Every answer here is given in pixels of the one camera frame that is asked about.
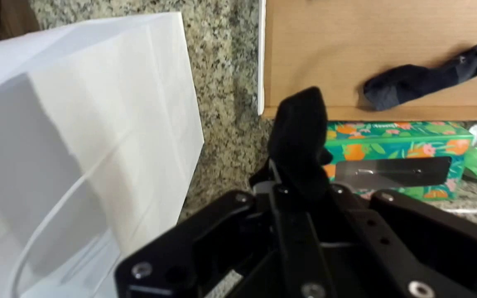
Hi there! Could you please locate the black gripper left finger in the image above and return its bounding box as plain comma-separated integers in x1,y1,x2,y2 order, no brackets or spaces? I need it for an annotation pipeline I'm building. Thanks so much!
112,184,328,298

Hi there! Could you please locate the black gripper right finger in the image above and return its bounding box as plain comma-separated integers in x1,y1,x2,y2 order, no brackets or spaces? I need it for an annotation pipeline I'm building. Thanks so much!
328,184,477,298

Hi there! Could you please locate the black sock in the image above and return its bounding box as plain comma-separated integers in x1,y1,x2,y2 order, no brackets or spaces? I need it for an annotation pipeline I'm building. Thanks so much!
361,42,477,113
247,87,334,204

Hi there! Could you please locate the white paper bag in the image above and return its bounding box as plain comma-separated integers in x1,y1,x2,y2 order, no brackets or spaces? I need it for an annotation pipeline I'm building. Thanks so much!
0,12,205,298

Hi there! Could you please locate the green floral tissue box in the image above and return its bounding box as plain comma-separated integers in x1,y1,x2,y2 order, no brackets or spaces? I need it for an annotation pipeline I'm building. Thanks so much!
320,120,475,204

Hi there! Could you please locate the white-rimmed cardboard tray box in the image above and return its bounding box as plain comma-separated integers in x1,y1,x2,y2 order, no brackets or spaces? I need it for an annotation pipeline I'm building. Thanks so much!
255,0,477,125

